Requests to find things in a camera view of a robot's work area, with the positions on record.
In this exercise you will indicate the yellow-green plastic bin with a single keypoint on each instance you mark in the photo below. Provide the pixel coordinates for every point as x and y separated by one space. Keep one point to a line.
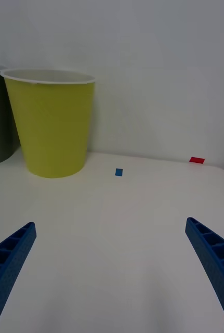
52 125

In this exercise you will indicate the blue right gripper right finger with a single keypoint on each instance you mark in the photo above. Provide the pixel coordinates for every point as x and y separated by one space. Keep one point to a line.
217 260

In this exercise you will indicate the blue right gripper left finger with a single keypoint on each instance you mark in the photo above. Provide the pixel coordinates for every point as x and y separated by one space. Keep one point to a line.
6 262

